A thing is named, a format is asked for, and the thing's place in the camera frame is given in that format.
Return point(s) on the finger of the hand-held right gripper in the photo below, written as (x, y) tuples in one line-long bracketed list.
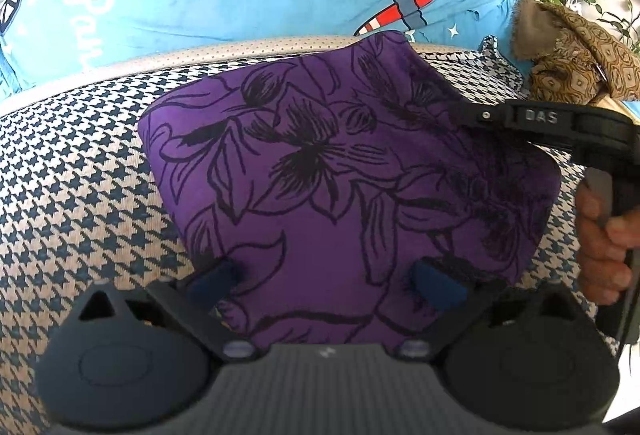
[(530, 117)]

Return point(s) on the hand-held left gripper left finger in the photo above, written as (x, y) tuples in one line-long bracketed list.
[(215, 282)]

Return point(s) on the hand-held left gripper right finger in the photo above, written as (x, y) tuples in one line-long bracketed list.
[(440, 287)]

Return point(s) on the purple floral garment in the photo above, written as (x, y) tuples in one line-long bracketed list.
[(325, 175)]

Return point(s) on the person's right hand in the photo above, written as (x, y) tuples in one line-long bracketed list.
[(600, 260)]

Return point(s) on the brown patterned garment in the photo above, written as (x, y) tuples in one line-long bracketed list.
[(575, 50)]

